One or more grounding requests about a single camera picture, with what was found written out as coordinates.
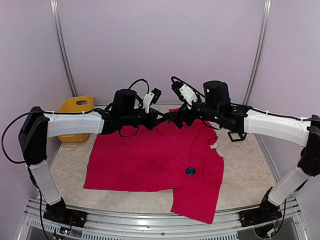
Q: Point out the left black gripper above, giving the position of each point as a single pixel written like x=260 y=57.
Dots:
x=153 y=122

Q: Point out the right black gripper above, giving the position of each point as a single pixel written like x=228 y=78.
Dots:
x=179 y=119

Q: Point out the magenta t-shirt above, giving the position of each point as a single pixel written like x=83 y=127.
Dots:
x=155 y=160

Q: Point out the yellow plastic basket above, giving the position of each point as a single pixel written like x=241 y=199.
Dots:
x=76 y=105

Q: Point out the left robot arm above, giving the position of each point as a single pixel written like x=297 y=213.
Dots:
x=127 y=109

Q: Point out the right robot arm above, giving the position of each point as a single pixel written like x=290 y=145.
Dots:
x=214 y=105

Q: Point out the white garment neck label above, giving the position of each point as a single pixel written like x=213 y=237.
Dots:
x=214 y=146

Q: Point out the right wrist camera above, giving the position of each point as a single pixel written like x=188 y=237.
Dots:
x=184 y=92

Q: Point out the aluminium front rail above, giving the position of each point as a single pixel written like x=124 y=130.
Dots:
x=114 y=225

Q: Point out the right aluminium post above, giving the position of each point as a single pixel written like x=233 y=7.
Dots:
x=267 y=5

